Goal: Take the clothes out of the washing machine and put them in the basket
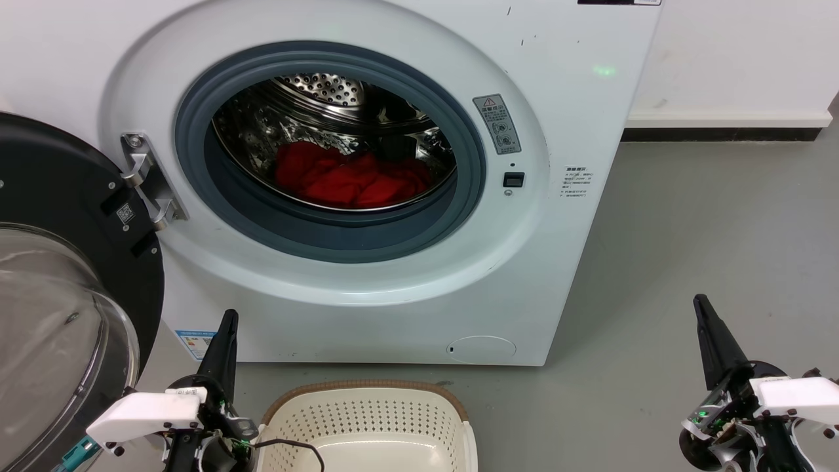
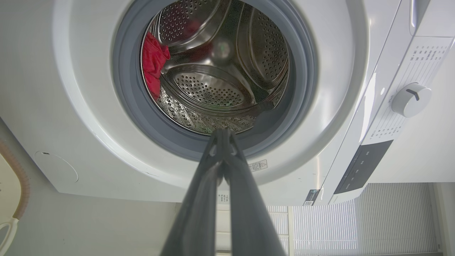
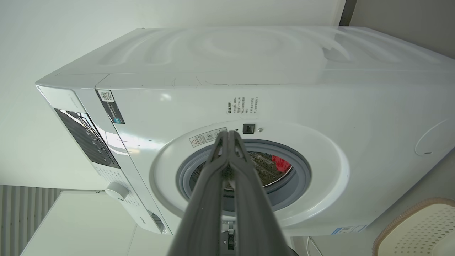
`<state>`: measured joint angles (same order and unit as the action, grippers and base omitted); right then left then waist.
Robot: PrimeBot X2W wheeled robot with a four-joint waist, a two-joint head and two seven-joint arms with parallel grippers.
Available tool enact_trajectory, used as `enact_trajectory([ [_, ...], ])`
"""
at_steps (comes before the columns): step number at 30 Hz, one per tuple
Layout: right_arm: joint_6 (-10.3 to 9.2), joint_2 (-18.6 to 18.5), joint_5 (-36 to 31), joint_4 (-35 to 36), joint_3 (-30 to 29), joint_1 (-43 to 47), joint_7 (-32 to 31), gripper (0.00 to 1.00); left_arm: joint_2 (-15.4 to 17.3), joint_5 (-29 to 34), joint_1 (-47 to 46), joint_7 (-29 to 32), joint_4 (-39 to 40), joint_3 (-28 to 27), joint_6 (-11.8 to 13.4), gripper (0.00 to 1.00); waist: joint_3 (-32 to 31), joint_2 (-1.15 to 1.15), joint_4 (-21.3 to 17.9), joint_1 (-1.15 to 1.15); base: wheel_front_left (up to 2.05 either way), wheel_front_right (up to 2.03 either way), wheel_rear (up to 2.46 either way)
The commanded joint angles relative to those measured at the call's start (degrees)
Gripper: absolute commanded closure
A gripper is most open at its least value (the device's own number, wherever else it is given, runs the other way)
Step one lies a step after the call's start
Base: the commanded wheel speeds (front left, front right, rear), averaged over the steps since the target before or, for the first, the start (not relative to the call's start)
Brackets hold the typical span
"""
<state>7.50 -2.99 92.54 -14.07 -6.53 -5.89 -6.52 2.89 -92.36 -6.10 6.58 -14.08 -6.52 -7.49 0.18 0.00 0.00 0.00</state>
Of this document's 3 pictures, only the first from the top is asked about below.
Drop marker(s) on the grey rubber door gasket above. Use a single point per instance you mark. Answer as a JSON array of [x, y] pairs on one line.
[[341, 233]]

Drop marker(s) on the round white filter cover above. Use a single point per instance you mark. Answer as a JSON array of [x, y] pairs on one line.
[[481, 349]]

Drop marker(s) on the white wall baseboard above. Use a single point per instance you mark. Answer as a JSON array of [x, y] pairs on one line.
[[727, 124]]

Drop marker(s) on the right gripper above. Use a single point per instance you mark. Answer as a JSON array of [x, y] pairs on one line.
[[727, 426]]

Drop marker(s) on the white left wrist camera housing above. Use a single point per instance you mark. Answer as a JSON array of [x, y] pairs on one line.
[[145, 413]]

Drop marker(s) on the silver metal door hinge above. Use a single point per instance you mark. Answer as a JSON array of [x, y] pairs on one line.
[[149, 183]]

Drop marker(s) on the red cloth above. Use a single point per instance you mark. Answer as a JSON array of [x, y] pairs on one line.
[[347, 180]]

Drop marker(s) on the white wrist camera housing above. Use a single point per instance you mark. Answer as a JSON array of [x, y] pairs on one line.
[[799, 396], [145, 413]]

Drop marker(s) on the stainless steel washing machine drum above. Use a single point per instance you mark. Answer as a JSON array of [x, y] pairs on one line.
[[328, 98]]

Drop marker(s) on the cream perforated laundry basket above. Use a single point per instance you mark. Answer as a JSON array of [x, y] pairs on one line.
[[367, 426]]

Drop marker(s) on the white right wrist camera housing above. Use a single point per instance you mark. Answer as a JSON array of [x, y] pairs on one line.
[[799, 396]]

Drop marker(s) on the blue energy label sticker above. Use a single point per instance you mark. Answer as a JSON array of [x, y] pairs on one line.
[[195, 342]]

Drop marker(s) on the black round washer door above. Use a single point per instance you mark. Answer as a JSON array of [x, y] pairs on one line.
[[59, 275]]

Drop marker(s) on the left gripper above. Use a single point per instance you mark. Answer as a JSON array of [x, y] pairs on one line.
[[213, 432]]

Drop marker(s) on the white front-load washing machine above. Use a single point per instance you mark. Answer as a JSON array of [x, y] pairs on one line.
[[367, 314]]

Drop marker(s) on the grey warning sticker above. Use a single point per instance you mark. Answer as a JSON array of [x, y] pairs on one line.
[[497, 123]]

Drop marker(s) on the black door latch socket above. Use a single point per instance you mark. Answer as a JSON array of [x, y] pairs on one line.
[[513, 179]]

